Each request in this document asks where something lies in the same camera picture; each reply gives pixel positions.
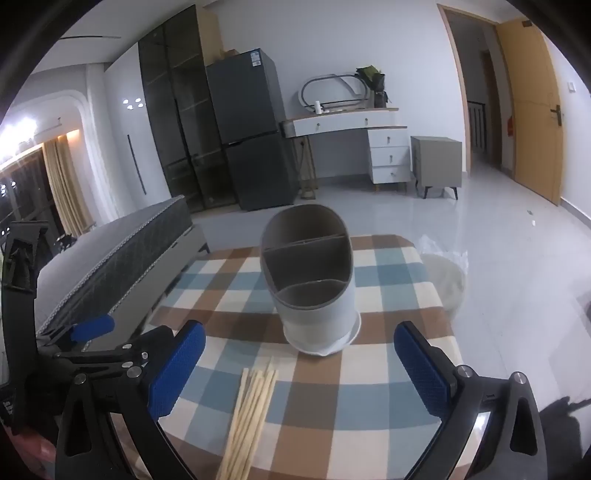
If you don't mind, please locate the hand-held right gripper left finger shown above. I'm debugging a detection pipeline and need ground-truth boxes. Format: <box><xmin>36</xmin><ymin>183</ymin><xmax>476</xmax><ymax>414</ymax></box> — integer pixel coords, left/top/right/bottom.
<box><xmin>54</xmin><ymin>319</ymin><xmax>207</xmax><ymax>480</ymax></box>

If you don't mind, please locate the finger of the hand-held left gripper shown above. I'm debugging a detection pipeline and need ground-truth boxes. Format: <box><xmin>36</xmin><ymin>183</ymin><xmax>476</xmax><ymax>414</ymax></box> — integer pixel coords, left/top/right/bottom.
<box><xmin>36</xmin><ymin>315</ymin><xmax>116</xmax><ymax>354</ymax></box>
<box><xmin>54</xmin><ymin>323</ymin><xmax>188</xmax><ymax>377</ymax></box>

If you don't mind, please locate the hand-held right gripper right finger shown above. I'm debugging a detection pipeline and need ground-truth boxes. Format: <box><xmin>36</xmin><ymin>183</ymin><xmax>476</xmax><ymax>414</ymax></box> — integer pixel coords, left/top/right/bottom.
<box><xmin>393</xmin><ymin>320</ymin><xmax>546</xmax><ymax>480</ymax></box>

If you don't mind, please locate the bundle of wooden chopsticks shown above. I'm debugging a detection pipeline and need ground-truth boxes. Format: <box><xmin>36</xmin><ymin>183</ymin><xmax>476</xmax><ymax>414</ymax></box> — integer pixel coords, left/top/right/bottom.
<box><xmin>216</xmin><ymin>355</ymin><xmax>279</xmax><ymax>480</ymax></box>

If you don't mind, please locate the white grey utensil holder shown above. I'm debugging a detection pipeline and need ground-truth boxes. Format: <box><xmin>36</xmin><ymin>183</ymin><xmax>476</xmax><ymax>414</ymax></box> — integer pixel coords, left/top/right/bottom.
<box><xmin>259</xmin><ymin>204</ymin><xmax>362</xmax><ymax>357</ymax></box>

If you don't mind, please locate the dark grey mattress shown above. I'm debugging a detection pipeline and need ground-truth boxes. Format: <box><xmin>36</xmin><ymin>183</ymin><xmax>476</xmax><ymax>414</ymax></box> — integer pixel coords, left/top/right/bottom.
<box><xmin>36</xmin><ymin>195</ymin><xmax>195</xmax><ymax>335</ymax></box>

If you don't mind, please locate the grey bed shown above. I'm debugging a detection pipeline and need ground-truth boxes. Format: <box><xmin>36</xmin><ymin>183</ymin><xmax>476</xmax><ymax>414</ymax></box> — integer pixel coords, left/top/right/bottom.
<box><xmin>92</xmin><ymin>226</ymin><xmax>211</xmax><ymax>352</ymax></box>

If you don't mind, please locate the clear plastic bag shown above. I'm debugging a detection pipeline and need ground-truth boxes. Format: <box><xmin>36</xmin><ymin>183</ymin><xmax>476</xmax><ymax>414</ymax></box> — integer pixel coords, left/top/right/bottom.
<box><xmin>418</xmin><ymin>234</ymin><xmax>469</xmax><ymax>319</ymax></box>

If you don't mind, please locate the beige curtain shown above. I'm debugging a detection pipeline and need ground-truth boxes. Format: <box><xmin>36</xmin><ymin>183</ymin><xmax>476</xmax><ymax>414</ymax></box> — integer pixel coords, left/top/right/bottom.
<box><xmin>44</xmin><ymin>138</ymin><xmax>95</xmax><ymax>237</ymax></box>

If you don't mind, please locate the checked tablecloth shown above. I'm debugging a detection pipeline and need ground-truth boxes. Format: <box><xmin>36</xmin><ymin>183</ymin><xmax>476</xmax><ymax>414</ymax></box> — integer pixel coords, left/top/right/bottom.
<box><xmin>143</xmin><ymin>234</ymin><xmax>465</xmax><ymax>480</ymax></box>

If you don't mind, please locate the white wardrobe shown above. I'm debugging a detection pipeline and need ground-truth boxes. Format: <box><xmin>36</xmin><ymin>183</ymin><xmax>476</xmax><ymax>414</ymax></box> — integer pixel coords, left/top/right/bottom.
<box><xmin>105</xmin><ymin>46</ymin><xmax>174</xmax><ymax>222</ymax></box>

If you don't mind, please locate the grey nightstand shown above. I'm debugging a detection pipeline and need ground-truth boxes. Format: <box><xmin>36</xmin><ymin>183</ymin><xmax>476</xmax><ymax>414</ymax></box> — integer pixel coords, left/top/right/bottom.
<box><xmin>410</xmin><ymin>135</ymin><xmax>463</xmax><ymax>200</ymax></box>

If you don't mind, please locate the white vanity desk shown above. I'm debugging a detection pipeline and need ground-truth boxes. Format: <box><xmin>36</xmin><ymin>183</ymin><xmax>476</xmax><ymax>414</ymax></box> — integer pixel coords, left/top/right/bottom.
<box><xmin>281</xmin><ymin>107</ymin><xmax>411</xmax><ymax>193</ymax></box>

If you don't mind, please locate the dark glass cabinet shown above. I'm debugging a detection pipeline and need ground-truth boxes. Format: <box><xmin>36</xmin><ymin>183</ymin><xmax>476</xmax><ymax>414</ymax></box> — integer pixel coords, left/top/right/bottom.
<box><xmin>139</xmin><ymin>7</ymin><xmax>236</xmax><ymax>214</ymax></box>

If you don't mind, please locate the dark grey refrigerator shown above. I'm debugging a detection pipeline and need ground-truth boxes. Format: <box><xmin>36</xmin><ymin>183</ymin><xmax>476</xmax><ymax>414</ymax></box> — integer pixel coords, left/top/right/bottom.
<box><xmin>205</xmin><ymin>47</ymin><xmax>300</xmax><ymax>212</ymax></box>

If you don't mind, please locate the dark stair railing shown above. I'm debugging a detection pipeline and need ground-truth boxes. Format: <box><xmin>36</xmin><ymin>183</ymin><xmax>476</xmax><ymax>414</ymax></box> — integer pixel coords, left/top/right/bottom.
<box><xmin>468</xmin><ymin>102</ymin><xmax>486</xmax><ymax>151</ymax></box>

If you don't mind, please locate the wooden door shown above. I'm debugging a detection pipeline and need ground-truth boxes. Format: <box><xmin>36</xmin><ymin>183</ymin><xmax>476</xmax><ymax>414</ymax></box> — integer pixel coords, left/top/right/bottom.
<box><xmin>495</xmin><ymin>21</ymin><xmax>568</xmax><ymax>207</ymax></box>

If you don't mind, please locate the oval mirror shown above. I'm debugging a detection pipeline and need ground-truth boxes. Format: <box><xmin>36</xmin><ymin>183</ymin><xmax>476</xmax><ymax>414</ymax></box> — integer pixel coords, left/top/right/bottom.
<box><xmin>300</xmin><ymin>73</ymin><xmax>370</xmax><ymax>112</ymax></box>

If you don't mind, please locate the potted plant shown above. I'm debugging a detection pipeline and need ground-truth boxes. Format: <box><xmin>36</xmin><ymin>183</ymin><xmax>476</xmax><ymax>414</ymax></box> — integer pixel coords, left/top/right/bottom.
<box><xmin>355</xmin><ymin>66</ymin><xmax>389</xmax><ymax>109</ymax></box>

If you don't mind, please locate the wooden door frame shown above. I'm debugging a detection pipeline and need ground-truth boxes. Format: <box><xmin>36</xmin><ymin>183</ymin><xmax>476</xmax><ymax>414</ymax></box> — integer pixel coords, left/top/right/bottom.
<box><xmin>436</xmin><ymin>4</ymin><xmax>509</xmax><ymax>177</ymax></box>

